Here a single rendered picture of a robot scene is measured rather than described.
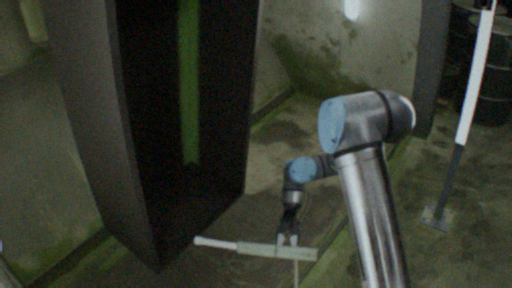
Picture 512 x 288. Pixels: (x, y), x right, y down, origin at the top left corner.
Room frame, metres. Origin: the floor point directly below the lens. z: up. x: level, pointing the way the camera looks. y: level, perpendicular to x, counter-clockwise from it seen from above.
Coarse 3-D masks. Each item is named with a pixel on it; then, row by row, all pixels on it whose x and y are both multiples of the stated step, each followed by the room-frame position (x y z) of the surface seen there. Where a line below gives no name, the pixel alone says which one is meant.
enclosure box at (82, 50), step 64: (64, 0) 0.86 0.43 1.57; (128, 0) 1.21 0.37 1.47; (192, 0) 1.43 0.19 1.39; (256, 0) 1.24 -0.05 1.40; (64, 64) 0.93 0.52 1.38; (128, 64) 1.22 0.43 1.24; (192, 64) 1.47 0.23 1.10; (256, 64) 1.25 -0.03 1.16; (128, 128) 0.79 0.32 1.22; (192, 128) 1.52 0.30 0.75; (128, 192) 0.84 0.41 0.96; (192, 192) 1.34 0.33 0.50
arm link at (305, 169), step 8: (296, 160) 1.03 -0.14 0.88; (304, 160) 1.03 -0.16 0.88; (312, 160) 1.03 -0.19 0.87; (288, 168) 1.06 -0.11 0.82; (296, 168) 1.01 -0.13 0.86; (304, 168) 1.00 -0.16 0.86; (312, 168) 1.00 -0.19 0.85; (320, 168) 1.01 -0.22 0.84; (288, 176) 1.05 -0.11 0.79; (296, 176) 0.99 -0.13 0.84; (304, 176) 0.98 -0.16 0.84; (312, 176) 0.98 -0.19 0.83; (320, 176) 1.01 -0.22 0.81; (296, 184) 1.04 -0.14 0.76
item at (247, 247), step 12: (204, 240) 0.96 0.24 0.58; (216, 240) 0.95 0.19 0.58; (240, 240) 0.93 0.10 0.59; (240, 252) 0.89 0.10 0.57; (252, 252) 0.88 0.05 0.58; (264, 252) 0.87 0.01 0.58; (276, 252) 0.86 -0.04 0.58; (288, 252) 0.85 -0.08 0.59; (300, 252) 0.84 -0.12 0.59; (312, 252) 0.83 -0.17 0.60
